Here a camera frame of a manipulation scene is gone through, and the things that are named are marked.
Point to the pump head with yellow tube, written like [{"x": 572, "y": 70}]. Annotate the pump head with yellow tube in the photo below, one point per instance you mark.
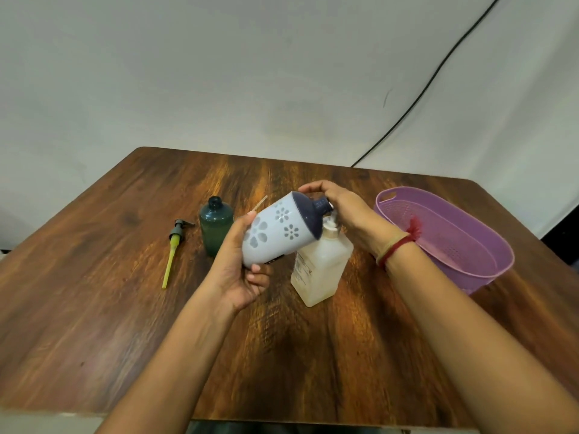
[{"x": 173, "y": 248}]

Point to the person's left hand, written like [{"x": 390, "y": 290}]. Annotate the person's left hand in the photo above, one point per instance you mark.
[{"x": 228, "y": 275}]

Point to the white floral bottle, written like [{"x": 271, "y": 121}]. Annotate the white floral bottle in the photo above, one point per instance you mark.
[{"x": 280, "y": 230}]

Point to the purple plastic basket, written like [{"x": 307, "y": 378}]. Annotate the purple plastic basket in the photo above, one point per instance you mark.
[{"x": 457, "y": 239}]

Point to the dark green plastic bottle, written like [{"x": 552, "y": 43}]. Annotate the dark green plastic bottle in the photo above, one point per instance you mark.
[{"x": 216, "y": 228}]

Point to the translucent white pump bottle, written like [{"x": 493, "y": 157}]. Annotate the translucent white pump bottle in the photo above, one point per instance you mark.
[{"x": 322, "y": 266}]

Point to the person's right fingers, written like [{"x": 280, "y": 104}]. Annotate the person's right fingers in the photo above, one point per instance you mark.
[{"x": 321, "y": 186}]

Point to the person's right forearm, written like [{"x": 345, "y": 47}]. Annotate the person's right forearm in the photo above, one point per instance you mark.
[{"x": 466, "y": 338}]

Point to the person's right hand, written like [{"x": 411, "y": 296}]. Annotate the person's right hand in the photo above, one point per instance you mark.
[{"x": 359, "y": 216}]

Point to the thin tan tube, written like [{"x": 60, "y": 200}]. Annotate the thin tan tube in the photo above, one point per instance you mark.
[{"x": 261, "y": 203}]

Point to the person's left thumb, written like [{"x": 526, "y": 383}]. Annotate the person's left thumb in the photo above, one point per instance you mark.
[{"x": 239, "y": 230}]

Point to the person's left forearm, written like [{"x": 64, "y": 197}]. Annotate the person's left forearm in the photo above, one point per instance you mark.
[{"x": 176, "y": 370}]

